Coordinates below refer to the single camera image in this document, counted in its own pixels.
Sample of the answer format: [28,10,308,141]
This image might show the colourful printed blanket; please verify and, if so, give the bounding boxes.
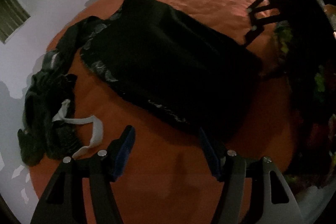
[273,22,336,189]

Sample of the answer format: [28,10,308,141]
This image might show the white fabric strap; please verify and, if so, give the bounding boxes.
[52,99,104,159]

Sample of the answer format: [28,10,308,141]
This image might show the pile of dark clothes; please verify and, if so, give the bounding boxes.
[17,16,108,167]

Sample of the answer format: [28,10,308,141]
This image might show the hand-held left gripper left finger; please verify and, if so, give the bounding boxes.
[30,125,135,224]

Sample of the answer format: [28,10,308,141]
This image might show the black paisley garment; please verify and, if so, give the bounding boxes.
[80,0,263,142]

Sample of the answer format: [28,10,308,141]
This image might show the orange blanket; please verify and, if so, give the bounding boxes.
[26,0,302,224]

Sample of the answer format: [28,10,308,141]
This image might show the wall vent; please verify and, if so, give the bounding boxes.
[0,0,30,44]

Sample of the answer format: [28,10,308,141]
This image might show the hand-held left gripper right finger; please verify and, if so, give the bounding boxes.
[199,127,302,224]

